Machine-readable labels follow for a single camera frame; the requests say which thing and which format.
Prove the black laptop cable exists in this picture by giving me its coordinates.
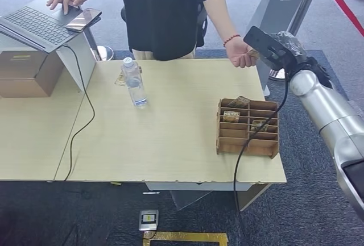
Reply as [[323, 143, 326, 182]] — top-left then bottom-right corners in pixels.
[[62, 44, 96, 182]]

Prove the grey laptop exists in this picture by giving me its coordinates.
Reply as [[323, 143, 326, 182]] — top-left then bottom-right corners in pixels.
[[0, 0, 102, 54]]

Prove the wooden card holder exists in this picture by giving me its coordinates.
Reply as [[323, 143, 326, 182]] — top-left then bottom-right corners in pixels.
[[215, 98, 280, 160]]

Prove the silver floor socket box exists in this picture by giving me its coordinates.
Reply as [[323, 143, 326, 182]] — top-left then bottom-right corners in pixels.
[[138, 209, 159, 232]]

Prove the clear water bottle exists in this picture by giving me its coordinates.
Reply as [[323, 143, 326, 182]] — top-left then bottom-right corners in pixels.
[[121, 56, 149, 109]]

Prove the chrome pole stand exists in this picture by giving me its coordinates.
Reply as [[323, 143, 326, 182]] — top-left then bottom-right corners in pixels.
[[57, 0, 115, 62]]

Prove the white laptop stand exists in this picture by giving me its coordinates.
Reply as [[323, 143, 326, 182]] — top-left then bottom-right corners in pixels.
[[0, 31, 97, 93]]

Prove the person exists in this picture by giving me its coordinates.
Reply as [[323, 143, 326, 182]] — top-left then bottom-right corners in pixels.
[[96, 0, 225, 62]]

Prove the clear plastic hand cover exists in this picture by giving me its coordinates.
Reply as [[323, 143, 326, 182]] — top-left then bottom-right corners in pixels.
[[273, 31, 308, 65]]

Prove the grey metal stand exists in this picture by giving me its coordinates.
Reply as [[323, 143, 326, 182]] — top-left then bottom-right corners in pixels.
[[246, 0, 324, 99]]

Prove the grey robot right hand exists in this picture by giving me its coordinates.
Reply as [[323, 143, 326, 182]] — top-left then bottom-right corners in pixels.
[[243, 25, 308, 75]]

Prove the black smartphone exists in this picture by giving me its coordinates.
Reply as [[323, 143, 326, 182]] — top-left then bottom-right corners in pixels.
[[65, 7, 102, 34]]

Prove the red bead bracelet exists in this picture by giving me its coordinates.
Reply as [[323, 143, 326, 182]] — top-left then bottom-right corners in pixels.
[[223, 34, 241, 48]]

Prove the brown cardboard box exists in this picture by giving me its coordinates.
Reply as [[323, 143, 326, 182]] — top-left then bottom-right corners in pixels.
[[0, 50, 65, 99]]

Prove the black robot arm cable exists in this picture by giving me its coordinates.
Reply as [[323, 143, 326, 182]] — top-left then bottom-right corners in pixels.
[[233, 72, 289, 240]]

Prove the person's right hand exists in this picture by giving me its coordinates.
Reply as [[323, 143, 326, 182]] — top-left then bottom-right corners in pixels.
[[46, 0, 84, 16]]

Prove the person's left hand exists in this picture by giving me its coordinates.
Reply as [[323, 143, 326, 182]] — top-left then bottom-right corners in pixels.
[[225, 36, 258, 69]]

